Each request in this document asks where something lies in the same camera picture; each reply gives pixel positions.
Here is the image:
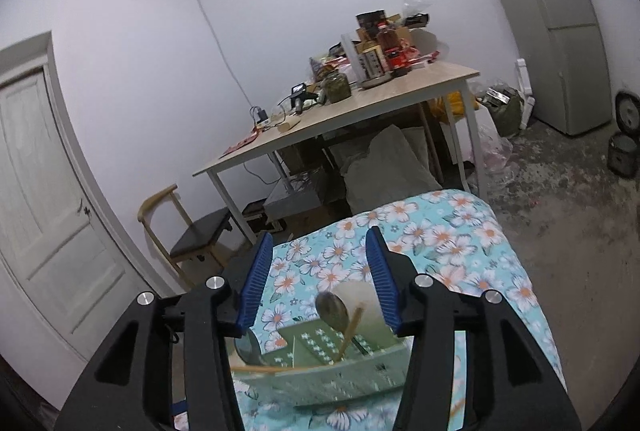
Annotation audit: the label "metal spoon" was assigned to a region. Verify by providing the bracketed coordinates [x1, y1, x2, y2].
[314, 291, 349, 333]
[233, 329, 266, 366]

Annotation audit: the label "white cable on wall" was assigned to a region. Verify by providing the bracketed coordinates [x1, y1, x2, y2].
[188, 0, 266, 122]

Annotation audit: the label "green canvas bag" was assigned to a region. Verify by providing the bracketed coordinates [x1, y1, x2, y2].
[482, 86, 522, 137]

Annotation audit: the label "wooden chair black seat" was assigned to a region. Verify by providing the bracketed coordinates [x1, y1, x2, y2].
[137, 184, 232, 288]

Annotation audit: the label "floral blue tablecloth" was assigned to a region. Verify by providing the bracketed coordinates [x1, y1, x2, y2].
[233, 189, 566, 430]

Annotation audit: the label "red oil bottle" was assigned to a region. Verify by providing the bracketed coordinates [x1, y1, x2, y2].
[376, 21, 410, 78]

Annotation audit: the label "pink plastic bag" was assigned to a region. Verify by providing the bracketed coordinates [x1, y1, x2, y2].
[476, 108, 513, 174]

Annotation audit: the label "yellow plastic bag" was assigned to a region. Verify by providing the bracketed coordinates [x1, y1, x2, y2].
[430, 92, 465, 124]

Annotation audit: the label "green plastic utensil holder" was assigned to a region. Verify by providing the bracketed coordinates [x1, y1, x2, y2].
[232, 319, 411, 407]

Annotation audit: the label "silver refrigerator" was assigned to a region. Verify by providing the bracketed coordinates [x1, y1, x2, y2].
[500, 0, 612, 136]

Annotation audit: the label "black rice cooker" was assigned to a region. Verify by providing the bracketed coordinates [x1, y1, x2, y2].
[606, 89, 640, 180]

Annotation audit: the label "white plastic rice paddle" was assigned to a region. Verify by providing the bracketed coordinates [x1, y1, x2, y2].
[328, 280, 396, 342]

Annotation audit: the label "glass jar dark contents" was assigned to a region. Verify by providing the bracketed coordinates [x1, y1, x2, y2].
[322, 70, 352, 104]

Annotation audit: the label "grey sack under desk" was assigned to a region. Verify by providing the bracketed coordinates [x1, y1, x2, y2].
[340, 125, 442, 214]

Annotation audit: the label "white door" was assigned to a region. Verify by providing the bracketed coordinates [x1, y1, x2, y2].
[0, 64, 151, 362]

